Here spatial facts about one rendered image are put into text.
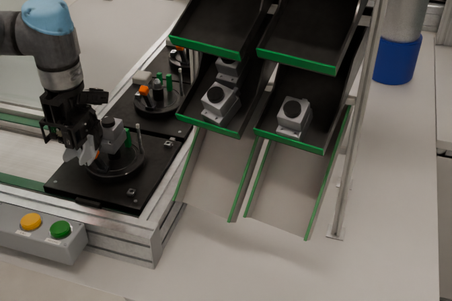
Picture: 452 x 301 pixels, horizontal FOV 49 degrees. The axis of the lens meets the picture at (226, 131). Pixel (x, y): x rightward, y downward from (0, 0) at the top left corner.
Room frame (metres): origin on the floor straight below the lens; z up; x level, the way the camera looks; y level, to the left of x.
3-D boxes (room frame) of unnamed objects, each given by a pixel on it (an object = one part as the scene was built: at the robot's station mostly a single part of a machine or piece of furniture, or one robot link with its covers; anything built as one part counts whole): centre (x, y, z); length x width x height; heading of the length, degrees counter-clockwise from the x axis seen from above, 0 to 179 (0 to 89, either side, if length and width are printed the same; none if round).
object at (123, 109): (1.13, 0.18, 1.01); 0.24 x 0.24 x 0.13; 72
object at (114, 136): (0.89, 0.26, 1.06); 0.08 x 0.04 x 0.07; 162
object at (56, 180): (0.88, 0.26, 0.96); 0.24 x 0.24 x 0.02; 72
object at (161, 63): (1.36, 0.11, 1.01); 0.24 x 0.24 x 0.13; 72
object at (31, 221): (0.70, 0.41, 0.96); 0.04 x 0.04 x 0.02
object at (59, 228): (0.68, 0.34, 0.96); 0.04 x 0.04 x 0.02
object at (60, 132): (0.77, 0.30, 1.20); 0.09 x 0.08 x 0.12; 162
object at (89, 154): (0.76, 0.28, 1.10); 0.06 x 0.03 x 0.09; 162
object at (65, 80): (0.77, 0.29, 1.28); 0.08 x 0.08 x 0.05
